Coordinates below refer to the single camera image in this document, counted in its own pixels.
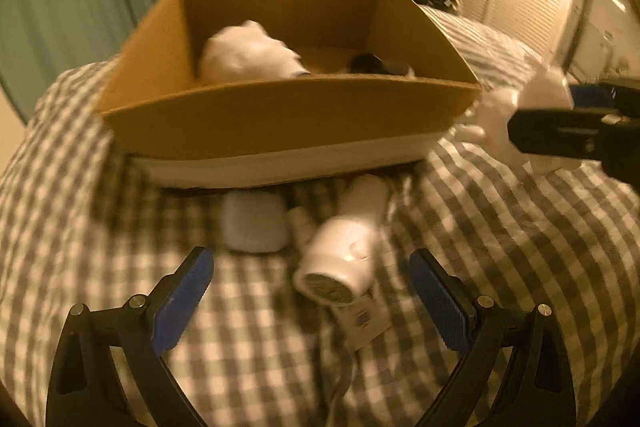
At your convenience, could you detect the fluffy white plush toy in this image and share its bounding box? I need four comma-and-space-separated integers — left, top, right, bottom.
198, 20, 312, 82

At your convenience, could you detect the white hair dryer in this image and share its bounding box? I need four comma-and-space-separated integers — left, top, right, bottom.
292, 174, 394, 309

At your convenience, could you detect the white hair dryer tag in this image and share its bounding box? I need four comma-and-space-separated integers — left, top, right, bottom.
332, 291, 392, 351

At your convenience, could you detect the checked blanket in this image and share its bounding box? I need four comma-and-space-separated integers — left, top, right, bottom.
0, 4, 640, 427

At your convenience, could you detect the small white cloth roll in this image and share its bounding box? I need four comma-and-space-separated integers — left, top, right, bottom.
222, 191, 290, 254

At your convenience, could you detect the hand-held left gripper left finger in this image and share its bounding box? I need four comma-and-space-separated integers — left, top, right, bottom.
46, 246, 216, 427

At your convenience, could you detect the black object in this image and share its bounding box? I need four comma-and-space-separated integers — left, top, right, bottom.
348, 52, 417, 78

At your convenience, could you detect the white hair dryer cable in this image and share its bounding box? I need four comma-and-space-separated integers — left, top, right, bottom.
312, 347, 362, 427

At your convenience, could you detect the brown cardboard box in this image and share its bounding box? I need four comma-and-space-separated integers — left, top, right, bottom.
95, 0, 484, 190

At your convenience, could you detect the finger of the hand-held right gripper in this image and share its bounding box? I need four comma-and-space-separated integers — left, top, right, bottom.
507, 106, 625, 156
569, 79, 640, 112

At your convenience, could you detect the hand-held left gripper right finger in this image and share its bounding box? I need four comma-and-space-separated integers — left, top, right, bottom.
409, 248, 578, 427

